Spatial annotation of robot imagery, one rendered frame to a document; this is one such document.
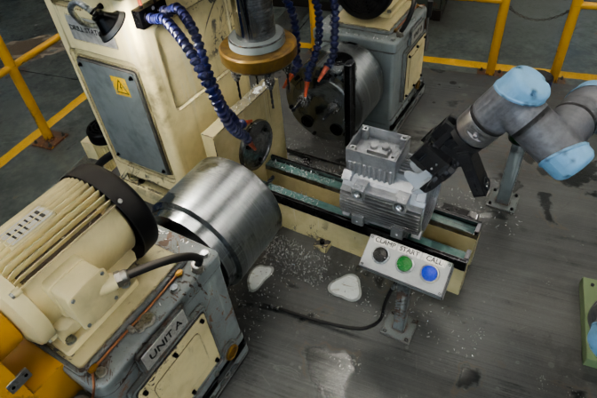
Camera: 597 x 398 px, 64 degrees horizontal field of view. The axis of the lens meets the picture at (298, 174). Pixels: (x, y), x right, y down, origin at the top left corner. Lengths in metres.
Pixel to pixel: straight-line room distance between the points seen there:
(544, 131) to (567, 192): 0.76
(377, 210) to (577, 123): 0.45
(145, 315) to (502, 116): 0.67
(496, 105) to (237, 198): 0.53
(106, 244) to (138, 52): 0.50
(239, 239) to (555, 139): 0.60
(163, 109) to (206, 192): 0.29
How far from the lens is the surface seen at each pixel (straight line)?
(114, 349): 0.84
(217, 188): 1.01
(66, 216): 0.76
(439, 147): 0.96
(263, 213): 1.03
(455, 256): 1.18
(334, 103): 1.36
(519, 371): 1.20
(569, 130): 0.88
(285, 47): 1.10
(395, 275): 0.97
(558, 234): 1.47
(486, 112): 0.87
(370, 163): 1.09
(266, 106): 1.34
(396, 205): 1.08
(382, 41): 1.50
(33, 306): 0.74
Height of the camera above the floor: 1.83
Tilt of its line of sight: 42 degrees down
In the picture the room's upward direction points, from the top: 6 degrees counter-clockwise
